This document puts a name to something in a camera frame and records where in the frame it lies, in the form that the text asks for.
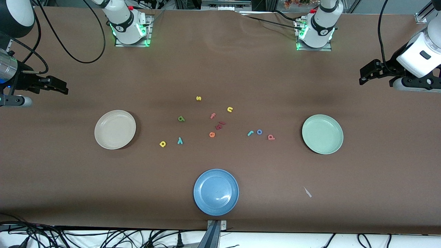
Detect beige round plate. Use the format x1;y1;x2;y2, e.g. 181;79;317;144
94;110;136;150

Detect light green round plate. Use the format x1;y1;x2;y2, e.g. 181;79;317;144
302;114;344;155

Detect brown table cover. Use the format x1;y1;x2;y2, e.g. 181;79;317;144
0;6;441;235

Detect blue round plate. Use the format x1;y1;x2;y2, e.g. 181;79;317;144
193;168;239;216

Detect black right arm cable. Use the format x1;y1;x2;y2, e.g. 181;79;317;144
7;0;106;74

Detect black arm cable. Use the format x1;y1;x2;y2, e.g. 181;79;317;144
7;0;106;74
378;0;397;74

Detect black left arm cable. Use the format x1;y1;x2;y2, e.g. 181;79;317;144
378;0;397;74

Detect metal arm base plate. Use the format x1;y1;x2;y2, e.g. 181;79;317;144
296;19;332;51
115;15;152;48

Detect black base cable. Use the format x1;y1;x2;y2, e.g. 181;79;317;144
239;10;304;31

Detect tangled black floor cables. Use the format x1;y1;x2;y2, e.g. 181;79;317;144
0;214;207;248

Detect aluminium frame rail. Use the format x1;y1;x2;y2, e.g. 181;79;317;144
201;0;252;11

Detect metal table edge bracket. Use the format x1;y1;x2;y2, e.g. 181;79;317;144
198;220;227;248

